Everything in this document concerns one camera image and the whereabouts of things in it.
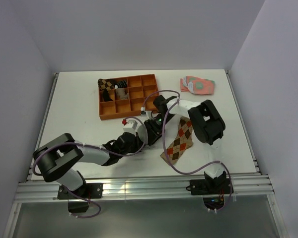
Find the black sock in tray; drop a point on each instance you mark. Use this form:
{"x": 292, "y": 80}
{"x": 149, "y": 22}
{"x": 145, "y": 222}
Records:
{"x": 106, "y": 96}

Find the aluminium front rail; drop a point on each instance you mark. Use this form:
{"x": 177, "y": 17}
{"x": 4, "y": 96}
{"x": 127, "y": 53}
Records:
{"x": 141, "y": 188}

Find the brown checkered rolled sock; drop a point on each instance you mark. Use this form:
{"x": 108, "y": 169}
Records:
{"x": 106, "y": 84}

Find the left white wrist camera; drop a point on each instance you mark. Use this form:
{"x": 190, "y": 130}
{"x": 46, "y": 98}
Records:
{"x": 130, "y": 126}

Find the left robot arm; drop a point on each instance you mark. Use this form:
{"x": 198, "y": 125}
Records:
{"x": 54, "y": 161}

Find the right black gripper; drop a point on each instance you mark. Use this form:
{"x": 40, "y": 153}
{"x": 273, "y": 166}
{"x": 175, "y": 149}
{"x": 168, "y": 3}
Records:
{"x": 154, "y": 132}

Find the black white striped sock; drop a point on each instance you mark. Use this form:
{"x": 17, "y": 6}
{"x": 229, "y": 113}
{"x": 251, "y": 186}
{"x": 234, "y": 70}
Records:
{"x": 120, "y": 84}

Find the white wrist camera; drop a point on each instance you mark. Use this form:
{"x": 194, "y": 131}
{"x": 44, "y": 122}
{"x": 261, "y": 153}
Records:
{"x": 130, "y": 126}
{"x": 144, "y": 112}

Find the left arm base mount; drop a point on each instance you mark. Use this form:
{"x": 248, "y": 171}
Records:
{"x": 94, "y": 189}

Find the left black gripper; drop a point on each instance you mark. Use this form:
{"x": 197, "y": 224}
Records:
{"x": 139, "y": 144}

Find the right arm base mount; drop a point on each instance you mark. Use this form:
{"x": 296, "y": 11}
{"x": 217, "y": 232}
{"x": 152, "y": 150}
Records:
{"x": 209, "y": 187}

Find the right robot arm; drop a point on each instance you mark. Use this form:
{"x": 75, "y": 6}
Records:
{"x": 202, "y": 120}

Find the argyle beige orange sock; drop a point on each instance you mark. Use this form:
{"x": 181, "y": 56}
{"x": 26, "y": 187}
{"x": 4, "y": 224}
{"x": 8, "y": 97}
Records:
{"x": 182, "y": 141}

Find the beige rolled sock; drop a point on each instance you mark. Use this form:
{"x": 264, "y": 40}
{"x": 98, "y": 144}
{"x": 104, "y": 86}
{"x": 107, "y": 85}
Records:
{"x": 121, "y": 94}

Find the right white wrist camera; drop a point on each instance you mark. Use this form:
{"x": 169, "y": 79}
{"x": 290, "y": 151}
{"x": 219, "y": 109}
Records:
{"x": 144, "y": 112}

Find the pink green sock pair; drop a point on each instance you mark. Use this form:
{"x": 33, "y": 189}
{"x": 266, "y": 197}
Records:
{"x": 197, "y": 86}

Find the orange compartment tray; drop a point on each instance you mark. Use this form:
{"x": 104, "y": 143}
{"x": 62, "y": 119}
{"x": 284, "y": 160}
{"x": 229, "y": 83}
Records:
{"x": 142, "y": 91}

